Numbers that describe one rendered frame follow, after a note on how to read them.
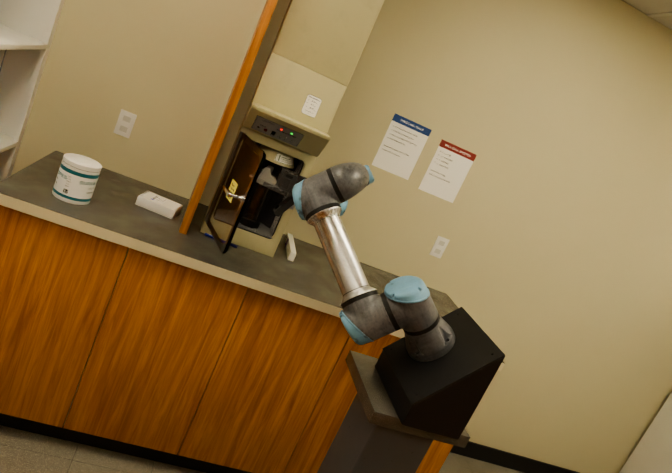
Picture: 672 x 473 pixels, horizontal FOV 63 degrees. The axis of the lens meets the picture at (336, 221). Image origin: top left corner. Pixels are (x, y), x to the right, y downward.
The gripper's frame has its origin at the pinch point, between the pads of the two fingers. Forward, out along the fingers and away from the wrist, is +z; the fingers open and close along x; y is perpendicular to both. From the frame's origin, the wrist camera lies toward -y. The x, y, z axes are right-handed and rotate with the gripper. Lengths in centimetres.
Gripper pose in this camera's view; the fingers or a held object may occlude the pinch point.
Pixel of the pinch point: (253, 178)
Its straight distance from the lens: 197.3
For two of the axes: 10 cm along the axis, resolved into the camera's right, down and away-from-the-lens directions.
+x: 1.6, 3.0, -9.4
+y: 4.0, -8.9, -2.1
